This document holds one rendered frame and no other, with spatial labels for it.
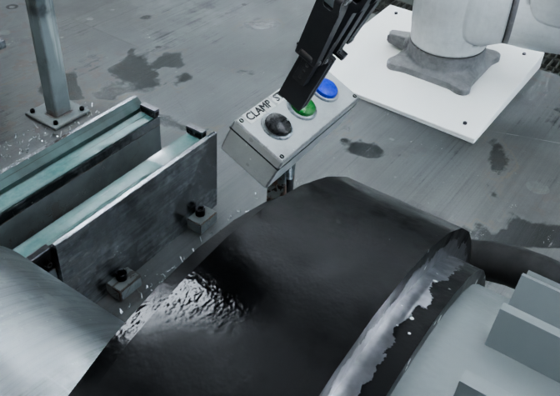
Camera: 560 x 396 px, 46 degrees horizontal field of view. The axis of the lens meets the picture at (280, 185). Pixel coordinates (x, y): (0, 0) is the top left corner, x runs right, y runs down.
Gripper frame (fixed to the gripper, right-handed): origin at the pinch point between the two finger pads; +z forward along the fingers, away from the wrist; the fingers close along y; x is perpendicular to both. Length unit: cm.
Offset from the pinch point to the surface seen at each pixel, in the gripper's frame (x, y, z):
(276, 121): -0.3, 0.1, 7.2
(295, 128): 1.5, -1.8, 8.0
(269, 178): 3.3, 3.4, 11.2
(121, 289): -3.2, 12.3, 36.1
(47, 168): -21.6, 8.7, 33.2
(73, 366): 7.5, 37.7, -5.1
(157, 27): -49, -50, 58
